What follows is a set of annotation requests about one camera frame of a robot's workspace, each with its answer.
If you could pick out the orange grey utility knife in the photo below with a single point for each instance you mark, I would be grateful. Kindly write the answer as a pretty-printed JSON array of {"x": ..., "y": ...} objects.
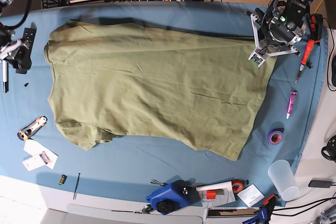
[{"x": 28, "y": 131}]

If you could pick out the red handled screwdriver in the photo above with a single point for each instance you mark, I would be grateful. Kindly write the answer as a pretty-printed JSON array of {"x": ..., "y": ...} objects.
[{"x": 308, "y": 49}]

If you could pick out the blue table cloth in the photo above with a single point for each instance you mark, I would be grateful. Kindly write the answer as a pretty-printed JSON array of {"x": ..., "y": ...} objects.
[{"x": 123, "y": 168}]

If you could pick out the clear case with red part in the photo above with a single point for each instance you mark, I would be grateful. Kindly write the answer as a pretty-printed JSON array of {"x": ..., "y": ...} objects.
[{"x": 216, "y": 194}]

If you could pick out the small green battery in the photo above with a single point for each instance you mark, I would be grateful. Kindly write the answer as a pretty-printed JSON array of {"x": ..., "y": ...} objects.
[{"x": 62, "y": 179}]

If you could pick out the black marker pen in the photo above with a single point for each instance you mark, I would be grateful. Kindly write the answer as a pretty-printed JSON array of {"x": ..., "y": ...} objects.
[{"x": 5, "y": 75}]

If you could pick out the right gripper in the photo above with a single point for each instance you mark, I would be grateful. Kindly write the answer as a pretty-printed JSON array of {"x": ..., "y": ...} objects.
[{"x": 15, "y": 51}]

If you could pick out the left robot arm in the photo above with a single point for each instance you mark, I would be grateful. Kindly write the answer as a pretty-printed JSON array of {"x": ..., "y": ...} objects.
[{"x": 296, "y": 11}]

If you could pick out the olive green t-shirt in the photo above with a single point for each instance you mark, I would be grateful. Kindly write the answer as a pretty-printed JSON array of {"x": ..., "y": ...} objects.
[{"x": 125, "y": 79}]

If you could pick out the blue orange clamp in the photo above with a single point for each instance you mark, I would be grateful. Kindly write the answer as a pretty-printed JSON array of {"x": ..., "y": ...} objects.
[{"x": 265, "y": 212}]

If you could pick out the red tape roll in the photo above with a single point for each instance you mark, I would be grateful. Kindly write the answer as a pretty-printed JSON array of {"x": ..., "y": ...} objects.
[{"x": 237, "y": 186}]

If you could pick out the translucent plastic cup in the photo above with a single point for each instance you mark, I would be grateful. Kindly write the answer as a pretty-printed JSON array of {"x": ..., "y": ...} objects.
[{"x": 283, "y": 179}]

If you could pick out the blue plastic box with knob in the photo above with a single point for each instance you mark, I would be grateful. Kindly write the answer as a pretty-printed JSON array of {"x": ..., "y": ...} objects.
[{"x": 169, "y": 197}]

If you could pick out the black remote control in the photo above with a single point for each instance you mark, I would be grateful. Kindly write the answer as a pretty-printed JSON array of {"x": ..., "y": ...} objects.
[{"x": 29, "y": 36}]

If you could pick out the metal key ring clip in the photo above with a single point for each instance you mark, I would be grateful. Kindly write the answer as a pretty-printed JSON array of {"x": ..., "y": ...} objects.
[{"x": 147, "y": 209}]

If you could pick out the purple tape roll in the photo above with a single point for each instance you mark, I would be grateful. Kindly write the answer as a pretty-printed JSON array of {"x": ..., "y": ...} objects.
[{"x": 275, "y": 136}]

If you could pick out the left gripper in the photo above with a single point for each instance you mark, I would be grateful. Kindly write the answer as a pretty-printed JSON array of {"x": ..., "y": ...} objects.
[{"x": 278, "y": 40}]

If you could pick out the white paper sheets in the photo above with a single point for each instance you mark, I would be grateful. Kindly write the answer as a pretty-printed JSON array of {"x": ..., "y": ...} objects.
[{"x": 39, "y": 156}]

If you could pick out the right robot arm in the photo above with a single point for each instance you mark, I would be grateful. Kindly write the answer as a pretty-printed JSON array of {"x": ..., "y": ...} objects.
[{"x": 4, "y": 4}]

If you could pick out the purple glue tube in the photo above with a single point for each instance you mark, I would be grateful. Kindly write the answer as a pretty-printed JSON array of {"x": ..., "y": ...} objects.
[{"x": 291, "y": 102}]

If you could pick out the small black adapter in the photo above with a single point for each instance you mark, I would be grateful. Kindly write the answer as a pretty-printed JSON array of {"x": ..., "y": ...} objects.
[{"x": 314, "y": 183}]

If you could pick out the white paper card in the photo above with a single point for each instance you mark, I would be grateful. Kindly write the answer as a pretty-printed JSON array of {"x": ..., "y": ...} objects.
[{"x": 251, "y": 195}]

